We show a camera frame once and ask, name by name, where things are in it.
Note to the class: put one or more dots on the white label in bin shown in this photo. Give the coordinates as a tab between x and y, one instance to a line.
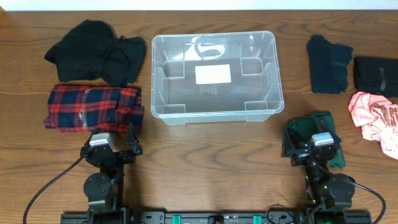
212	74

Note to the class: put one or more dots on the red navy plaid shirt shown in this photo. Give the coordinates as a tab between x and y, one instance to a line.
78	108

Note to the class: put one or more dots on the dark navy garment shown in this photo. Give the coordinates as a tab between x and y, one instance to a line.
328	65

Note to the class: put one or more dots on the black crumpled garment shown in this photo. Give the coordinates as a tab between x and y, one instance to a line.
91	51

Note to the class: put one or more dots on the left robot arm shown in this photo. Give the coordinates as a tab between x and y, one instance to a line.
104	189

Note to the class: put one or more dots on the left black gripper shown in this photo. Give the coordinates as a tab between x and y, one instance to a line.
117	154

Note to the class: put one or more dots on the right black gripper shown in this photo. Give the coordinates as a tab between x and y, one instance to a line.
301	155

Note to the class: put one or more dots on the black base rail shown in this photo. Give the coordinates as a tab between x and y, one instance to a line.
271	216

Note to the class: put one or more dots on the clear plastic storage bin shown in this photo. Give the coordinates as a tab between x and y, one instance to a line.
254	94

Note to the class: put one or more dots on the pink shirt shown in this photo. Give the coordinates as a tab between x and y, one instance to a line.
377	117

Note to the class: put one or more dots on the black taped garment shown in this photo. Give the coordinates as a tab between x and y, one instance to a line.
376	75

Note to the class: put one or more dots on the dark green garment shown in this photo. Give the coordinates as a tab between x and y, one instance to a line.
303	128

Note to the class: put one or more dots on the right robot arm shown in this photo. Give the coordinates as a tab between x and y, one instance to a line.
330	193

